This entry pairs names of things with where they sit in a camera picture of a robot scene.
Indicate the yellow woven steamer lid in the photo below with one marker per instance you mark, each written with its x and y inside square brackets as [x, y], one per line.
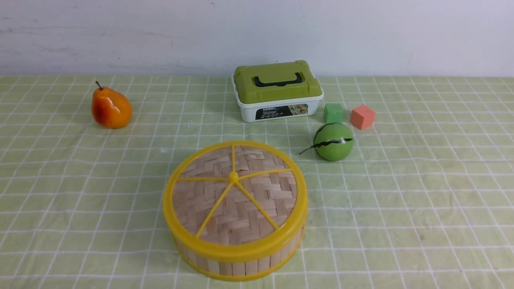
[236, 201]

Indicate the bamboo steamer basket yellow rim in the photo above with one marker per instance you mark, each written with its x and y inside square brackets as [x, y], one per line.
[241, 271]

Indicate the green lidded storage box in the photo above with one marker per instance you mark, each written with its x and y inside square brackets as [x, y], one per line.
[276, 91]

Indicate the green toy watermelon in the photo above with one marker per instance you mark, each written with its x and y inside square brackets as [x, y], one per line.
[332, 142]

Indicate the green foam cube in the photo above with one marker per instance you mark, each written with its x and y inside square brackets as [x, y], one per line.
[333, 113]

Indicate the pink foam cube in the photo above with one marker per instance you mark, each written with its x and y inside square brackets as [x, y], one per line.
[362, 117]

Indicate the orange toy pear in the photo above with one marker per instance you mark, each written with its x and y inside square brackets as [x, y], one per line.
[109, 108]

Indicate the green checkered tablecloth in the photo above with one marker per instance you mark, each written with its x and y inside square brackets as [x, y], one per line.
[423, 201]

